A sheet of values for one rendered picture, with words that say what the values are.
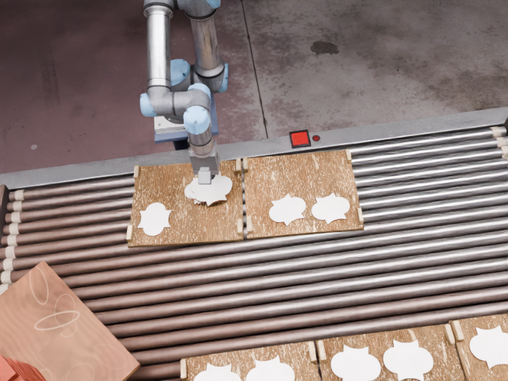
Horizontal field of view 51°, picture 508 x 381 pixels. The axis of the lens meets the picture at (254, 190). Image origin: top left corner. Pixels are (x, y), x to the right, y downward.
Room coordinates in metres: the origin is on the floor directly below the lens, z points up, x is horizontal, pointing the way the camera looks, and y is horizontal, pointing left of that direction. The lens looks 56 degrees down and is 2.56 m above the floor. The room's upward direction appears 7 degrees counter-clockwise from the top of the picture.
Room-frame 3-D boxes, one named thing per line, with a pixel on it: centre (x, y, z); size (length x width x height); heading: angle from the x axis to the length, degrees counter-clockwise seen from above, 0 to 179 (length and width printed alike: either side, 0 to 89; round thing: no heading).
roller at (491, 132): (1.25, -0.03, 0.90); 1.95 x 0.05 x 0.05; 91
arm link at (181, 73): (1.59, 0.25, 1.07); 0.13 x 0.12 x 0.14; 86
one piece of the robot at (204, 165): (1.08, 0.16, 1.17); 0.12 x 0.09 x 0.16; 172
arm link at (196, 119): (1.11, 0.15, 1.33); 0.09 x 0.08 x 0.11; 176
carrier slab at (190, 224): (1.10, 0.25, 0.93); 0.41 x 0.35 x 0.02; 86
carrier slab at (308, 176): (1.08, -0.17, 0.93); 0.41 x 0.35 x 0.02; 88
